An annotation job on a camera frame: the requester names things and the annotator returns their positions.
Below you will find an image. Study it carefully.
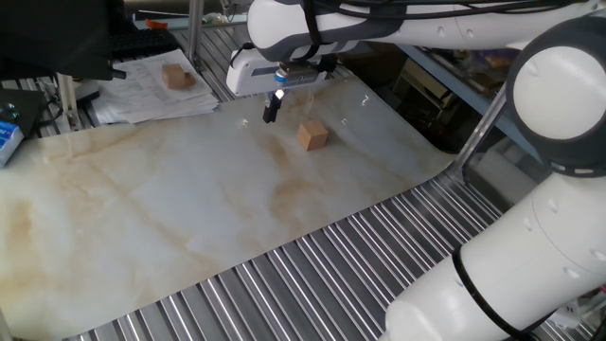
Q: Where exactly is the silver wrist camera blue cap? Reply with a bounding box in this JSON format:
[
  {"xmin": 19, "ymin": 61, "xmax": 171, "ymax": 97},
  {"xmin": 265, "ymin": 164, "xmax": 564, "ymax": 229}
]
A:
[{"xmin": 273, "ymin": 63, "xmax": 329, "ymax": 90}]

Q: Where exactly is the beige equipment box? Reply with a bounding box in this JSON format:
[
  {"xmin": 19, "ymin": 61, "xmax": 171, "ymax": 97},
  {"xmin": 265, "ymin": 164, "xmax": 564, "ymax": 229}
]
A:
[{"xmin": 391, "ymin": 56, "xmax": 455, "ymax": 103}]

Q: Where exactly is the black keyboard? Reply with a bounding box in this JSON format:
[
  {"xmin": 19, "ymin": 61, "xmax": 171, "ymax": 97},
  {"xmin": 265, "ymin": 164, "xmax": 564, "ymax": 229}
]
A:
[{"xmin": 110, "ymin": 27, "xmax": 182, "ymax": 62}]

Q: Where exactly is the marble pattern table mat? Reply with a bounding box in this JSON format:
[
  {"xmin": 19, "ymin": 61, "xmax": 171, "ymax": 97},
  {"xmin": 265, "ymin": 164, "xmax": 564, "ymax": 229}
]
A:
[{"xmin": 0, "ymin": 75, "xmax": 458, "ymax": 341}]

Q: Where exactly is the light wooden block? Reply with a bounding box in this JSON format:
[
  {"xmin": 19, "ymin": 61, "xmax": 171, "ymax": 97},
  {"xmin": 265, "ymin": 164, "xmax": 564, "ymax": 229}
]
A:
[{"xmin": 161, "ymin": 63, "xmax": 187, "ymax": 90}]

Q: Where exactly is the aluminium frame post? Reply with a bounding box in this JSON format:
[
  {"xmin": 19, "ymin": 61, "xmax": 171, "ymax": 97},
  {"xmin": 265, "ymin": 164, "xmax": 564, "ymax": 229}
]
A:
[
  {"xmin": 447, "ymin": 87, "xmax": 508, "ymax": 177},
  {"xmin": 187, "ymin": 0, "xmax": 205, "ymax": 72}
]

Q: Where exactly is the blue white tissue pack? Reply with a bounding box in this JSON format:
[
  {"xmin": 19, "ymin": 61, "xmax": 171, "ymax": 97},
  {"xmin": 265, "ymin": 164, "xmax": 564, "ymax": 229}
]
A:
[{"xmin": 0, "ymin": 120, "xmax": 25, "ymax": 168}]

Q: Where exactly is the black flat pad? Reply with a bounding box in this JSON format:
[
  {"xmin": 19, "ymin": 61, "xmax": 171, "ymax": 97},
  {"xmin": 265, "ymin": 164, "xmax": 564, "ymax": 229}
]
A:
[{"xmin": 0, "ymin": 87, "xmax": 46, "ymax": 138}]

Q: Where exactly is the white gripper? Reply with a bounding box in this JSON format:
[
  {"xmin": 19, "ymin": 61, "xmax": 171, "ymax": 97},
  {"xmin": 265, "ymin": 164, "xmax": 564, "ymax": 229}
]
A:
[{"xmin": 225, "ymin": 46, "xmax": 329, "ymax": 124}]

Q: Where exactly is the blue grey metal shelf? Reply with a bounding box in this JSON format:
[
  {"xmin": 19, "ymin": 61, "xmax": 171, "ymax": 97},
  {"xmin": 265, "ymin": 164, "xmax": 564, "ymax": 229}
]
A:
[{"xmin": 397, "ymin": 43, "xmax": 545, "ymax": 162}]

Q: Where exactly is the white paper stack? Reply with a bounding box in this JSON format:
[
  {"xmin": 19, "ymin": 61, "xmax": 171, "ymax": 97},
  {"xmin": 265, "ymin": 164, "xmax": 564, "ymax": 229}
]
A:
[{"xmin": 89, "ymin": 48, "xmax": 220, "ymax": 125}]

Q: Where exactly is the black computer monitor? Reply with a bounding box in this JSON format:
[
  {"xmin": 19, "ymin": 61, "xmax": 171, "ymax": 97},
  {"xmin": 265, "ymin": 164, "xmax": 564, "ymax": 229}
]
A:
[{"xmin": 0, "ymin": 0, "xmax": 128, "ymax": 81}]

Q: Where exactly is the small wooden cube block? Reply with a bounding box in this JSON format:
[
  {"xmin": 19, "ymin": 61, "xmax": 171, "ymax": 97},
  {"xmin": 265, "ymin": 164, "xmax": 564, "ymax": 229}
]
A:
[{"xmin": 296, "ymin": 119, "xmax": 330, "ymax": 153}]

